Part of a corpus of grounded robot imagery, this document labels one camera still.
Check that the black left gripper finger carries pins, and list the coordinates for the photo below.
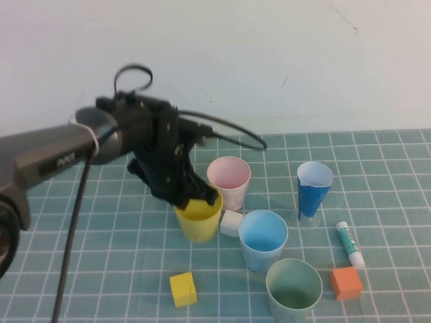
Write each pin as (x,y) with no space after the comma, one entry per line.
(182,202)
(207,195)

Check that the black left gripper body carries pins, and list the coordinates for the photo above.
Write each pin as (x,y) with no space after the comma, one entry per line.
(165,175)

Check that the pink plastic cup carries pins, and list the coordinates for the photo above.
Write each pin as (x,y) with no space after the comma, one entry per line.
(229,175)

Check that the yellow plastic cup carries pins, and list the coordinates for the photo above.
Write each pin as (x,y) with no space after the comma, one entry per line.
(198,228)

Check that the green plastic cup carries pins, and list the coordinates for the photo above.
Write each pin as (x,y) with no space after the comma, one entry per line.
(293,286)

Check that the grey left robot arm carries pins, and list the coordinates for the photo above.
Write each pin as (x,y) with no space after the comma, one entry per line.
(50,154)

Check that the white foam cube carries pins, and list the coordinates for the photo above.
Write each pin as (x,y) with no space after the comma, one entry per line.
(230,223)

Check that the light blue plastic cup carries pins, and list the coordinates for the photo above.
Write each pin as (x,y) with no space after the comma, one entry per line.
(262,232)

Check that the white zip tie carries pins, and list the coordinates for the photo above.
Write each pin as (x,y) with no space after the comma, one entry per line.
(95,143)

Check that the yellow foam cube with slit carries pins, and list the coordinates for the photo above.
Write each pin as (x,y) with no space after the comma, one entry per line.
(183,291)

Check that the blue paper cone cup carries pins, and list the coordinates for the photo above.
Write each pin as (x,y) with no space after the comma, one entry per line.
(311,198)

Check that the teal grid tablecloth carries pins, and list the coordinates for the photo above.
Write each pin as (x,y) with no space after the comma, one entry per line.
(101,269)

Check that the black zip tie loop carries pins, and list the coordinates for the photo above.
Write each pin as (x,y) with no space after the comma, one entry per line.
(133,66)

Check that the green white glue stick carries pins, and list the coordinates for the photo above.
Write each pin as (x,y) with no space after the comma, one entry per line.
(348,244)

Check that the orange foam cube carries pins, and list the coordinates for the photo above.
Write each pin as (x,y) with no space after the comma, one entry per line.
(347,284)

